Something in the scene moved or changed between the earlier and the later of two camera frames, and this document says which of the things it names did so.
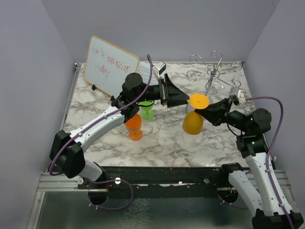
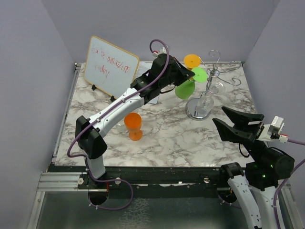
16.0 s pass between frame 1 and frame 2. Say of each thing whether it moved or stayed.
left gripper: moved
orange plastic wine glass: stayed
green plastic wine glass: moved
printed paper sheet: stayed
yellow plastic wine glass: moved
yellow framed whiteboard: stayed
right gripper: moved
